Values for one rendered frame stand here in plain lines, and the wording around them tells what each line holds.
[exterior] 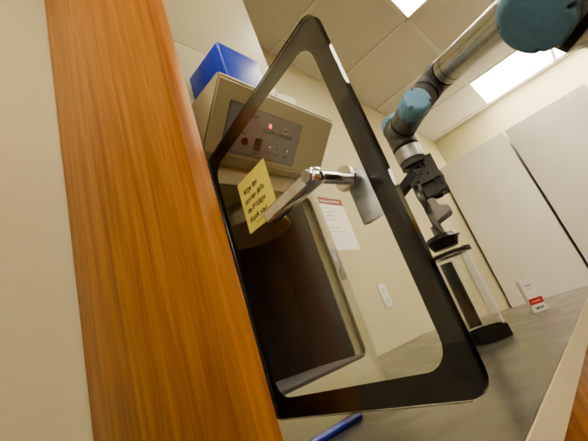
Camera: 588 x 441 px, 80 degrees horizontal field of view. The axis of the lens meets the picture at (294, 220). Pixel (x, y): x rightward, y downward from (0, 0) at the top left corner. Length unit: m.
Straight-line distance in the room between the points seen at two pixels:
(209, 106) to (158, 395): 0.45
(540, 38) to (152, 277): 0.69
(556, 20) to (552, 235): 2.85
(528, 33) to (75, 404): 1.04
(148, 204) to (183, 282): 0.15
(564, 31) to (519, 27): 0.06
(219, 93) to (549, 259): 3.13
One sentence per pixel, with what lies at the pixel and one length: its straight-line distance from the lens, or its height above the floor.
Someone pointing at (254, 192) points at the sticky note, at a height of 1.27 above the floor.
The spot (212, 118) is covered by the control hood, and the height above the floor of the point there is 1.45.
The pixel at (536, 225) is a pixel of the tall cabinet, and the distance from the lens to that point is 3.47.
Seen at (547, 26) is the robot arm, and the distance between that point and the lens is 0.70.
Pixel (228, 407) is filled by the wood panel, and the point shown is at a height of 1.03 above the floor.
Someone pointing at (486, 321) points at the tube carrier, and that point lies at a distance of 0.95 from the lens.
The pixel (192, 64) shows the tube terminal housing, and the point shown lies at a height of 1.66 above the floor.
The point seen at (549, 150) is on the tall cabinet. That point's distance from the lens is 3.53.
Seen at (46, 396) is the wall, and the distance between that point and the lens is 0.88.
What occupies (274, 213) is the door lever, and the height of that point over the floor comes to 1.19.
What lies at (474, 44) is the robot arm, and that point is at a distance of 0.95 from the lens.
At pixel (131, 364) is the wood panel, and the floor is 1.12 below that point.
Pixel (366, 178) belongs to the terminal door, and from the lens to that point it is 0.34.
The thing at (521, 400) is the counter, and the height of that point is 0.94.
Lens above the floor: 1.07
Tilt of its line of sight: 19 degrees up
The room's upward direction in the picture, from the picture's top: 19 degrees counter-clockwise
